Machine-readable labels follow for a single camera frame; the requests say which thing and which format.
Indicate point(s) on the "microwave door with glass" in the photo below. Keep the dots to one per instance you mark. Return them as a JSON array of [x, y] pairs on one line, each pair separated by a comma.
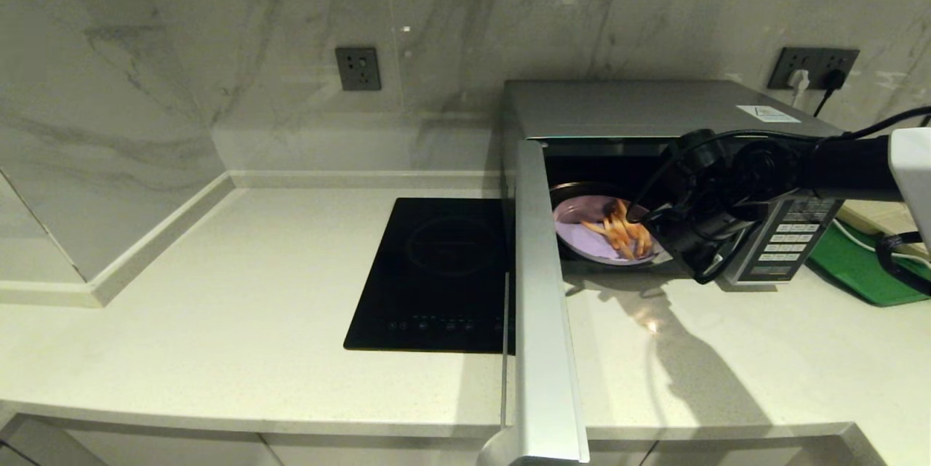
[[542, 350]]

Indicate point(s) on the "black induction cooktop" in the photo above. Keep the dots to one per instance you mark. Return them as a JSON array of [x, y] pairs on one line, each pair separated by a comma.
[[436, 270]]

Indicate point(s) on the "purple plate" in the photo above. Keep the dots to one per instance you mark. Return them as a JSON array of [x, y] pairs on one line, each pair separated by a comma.
[[582, 244]]

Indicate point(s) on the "beige power strip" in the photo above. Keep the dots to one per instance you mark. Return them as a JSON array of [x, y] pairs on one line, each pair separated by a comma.
[[873, 215]]

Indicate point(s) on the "grey wall socket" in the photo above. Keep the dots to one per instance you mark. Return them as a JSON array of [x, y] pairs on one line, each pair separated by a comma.
[[358, 68], [842, 57], [784, 57]]

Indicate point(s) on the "silver microwave oven body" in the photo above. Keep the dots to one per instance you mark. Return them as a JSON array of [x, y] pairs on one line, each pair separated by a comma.
[[618, 108]]

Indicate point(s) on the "green plastic tray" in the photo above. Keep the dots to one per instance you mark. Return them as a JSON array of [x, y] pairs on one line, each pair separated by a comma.
[[851, 270]]

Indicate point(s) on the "orange carrot sticks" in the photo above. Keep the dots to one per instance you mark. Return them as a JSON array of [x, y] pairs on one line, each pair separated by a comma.
[[609, 222]]

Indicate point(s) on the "white sticker label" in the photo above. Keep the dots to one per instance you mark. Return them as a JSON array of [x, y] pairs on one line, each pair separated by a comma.
[[768, 113]]

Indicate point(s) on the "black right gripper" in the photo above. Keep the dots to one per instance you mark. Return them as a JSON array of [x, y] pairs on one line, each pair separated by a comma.
[[698, 233]]

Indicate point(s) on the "white cabinet corner panel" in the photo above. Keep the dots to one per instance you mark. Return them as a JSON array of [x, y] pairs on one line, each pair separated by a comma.
[[29, 446]]

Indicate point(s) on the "white power plug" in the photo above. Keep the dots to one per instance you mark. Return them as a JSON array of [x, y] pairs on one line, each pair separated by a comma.
[[799, 81]]

